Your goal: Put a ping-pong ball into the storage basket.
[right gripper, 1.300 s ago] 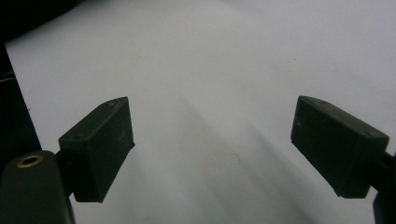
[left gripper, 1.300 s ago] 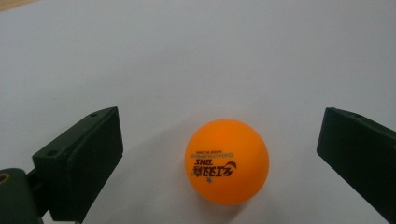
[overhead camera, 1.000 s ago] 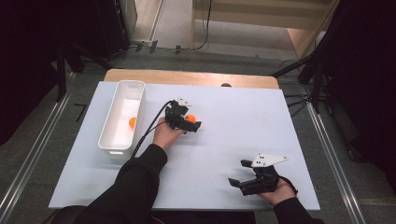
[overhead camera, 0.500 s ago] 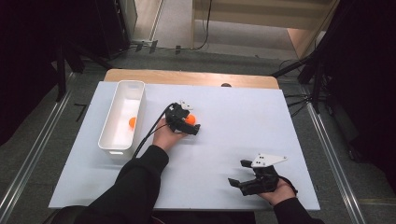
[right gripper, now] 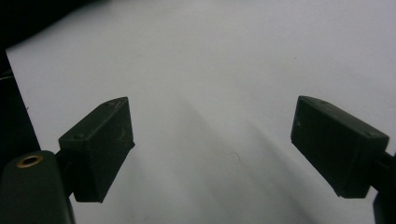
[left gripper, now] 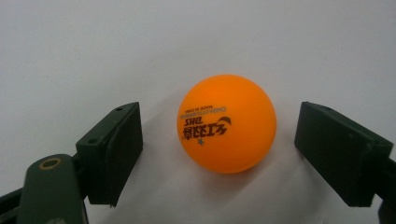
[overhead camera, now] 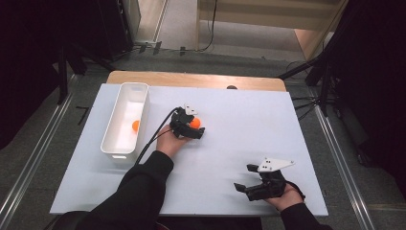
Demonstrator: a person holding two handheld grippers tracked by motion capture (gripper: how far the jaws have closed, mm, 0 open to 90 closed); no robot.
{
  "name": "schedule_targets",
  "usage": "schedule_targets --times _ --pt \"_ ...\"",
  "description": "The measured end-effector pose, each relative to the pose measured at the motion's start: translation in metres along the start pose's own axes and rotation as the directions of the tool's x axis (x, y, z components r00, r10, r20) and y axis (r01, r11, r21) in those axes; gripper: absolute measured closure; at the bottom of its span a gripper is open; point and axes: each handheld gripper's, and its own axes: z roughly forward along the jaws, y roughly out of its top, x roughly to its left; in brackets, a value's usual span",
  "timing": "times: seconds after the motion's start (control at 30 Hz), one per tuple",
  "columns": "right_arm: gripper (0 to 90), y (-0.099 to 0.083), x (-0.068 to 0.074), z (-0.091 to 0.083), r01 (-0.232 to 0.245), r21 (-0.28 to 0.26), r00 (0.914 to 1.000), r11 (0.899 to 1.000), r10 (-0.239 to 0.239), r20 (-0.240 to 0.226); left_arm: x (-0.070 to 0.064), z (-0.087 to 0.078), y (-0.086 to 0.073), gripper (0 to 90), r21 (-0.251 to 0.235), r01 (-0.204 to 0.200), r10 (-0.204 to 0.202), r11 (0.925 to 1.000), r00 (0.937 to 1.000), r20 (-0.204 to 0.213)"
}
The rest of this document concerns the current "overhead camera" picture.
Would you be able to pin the plain orange ball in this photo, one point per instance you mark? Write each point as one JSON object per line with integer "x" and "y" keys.
{"x": 136, "y": 126}

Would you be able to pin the white board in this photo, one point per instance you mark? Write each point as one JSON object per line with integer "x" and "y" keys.
{"x": 242, "y": 134}

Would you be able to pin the orange ball with black mark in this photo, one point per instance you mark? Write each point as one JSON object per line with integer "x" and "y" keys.
{"x": 195, "y": 123}

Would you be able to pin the metal floor rail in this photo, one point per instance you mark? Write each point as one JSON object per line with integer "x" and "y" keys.
{"x": 341, "y": 159}
{"x": 35, "y": 153}

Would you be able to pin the person's right hand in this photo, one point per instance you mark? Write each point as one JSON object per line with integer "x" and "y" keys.
{"x": 285, "y": 199}

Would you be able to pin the white plastic bin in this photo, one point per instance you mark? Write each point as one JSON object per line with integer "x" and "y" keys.
{"x": 126, "y": 105}

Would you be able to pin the person's left hand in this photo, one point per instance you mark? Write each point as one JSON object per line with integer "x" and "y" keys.
{"x": 169, "y": 142}

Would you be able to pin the light wooden shelf unit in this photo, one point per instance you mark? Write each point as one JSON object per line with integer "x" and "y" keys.
{"x": 268, "y": 16}

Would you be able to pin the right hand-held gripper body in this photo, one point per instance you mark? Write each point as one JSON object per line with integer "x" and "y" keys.
{"x": 268, "y": 188}

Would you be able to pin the black cabinet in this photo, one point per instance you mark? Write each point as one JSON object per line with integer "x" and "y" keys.
{"x": 115, "y": 25}

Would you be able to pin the black metal stand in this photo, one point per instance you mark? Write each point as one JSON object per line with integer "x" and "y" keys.
{"x": 62, "y": 76}
{"x": 324, "y": 80}

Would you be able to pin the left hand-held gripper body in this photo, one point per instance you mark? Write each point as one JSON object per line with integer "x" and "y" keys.
{"x": 180, "y": 123}

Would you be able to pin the wooden table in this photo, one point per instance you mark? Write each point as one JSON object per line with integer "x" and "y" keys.
{"x": 191, "y": 79}

